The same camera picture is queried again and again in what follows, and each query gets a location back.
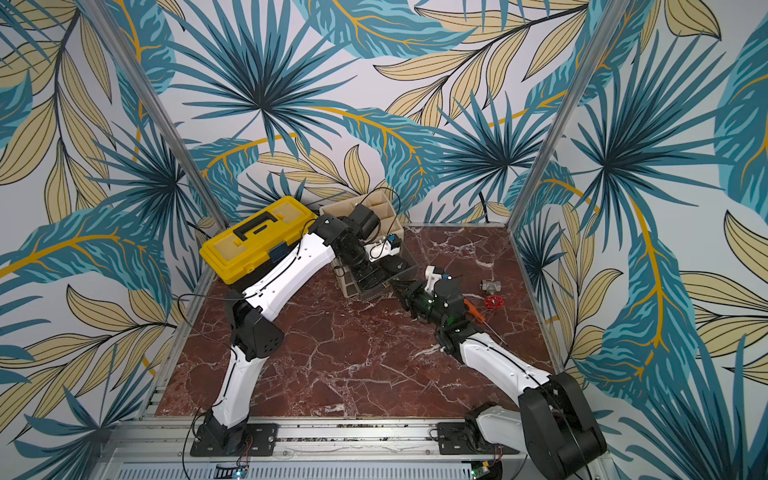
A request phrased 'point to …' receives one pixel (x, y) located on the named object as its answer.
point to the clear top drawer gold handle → (384, 287)
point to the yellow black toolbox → (239, 255)
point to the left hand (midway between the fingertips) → (371, 277)
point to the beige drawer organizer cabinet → (382, 208)
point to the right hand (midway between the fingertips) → (388, 282)
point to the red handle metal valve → (492, 300)
